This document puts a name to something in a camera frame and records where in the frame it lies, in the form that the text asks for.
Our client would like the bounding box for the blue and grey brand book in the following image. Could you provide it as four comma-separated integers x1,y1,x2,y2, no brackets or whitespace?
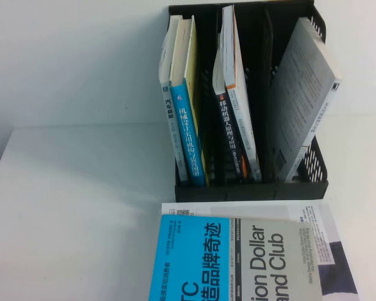
147,213,321,301

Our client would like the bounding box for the blue spine yellow cover book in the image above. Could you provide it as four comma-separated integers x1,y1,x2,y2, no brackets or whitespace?
169,14,209,187

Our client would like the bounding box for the white spine car suspension book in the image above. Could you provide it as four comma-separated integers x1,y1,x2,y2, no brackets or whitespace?
158,14,189,182

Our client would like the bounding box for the black spine mobile robot book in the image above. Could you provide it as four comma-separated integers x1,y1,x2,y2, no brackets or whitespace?
212,46,249,184

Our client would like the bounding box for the black plastic book stand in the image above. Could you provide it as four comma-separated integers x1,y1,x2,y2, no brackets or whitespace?
167,0,329,203

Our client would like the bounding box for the white book with orange stripe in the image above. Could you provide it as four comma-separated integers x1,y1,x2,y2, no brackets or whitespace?
220,4,263,183

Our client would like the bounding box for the grey cover white spine book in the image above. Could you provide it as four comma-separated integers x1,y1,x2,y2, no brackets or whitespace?
268,16,345,183

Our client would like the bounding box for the magazine with suited man cover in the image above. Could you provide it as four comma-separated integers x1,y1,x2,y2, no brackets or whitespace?
160,201,360,301

